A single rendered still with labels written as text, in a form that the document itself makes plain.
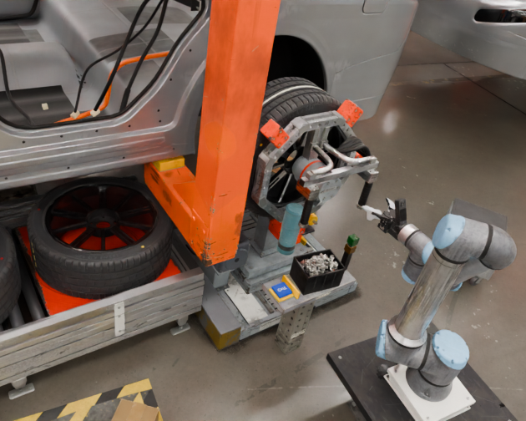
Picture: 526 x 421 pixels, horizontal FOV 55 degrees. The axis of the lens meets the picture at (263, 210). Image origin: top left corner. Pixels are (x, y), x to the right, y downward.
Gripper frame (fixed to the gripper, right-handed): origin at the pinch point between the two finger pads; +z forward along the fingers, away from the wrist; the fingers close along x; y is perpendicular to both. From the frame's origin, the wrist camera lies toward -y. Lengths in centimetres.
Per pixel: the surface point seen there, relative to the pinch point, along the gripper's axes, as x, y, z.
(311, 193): -35.2, -11.5, 4.5
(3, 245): -143, 29, 68
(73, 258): -120, 29, 49
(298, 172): -23.8, -4.0, 27.0
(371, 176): -1.8, -10.7, 4.5
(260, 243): -23, 56, 45
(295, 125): -29.3, -28.2, 28.7
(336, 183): -13.8, -5.3, 12.0
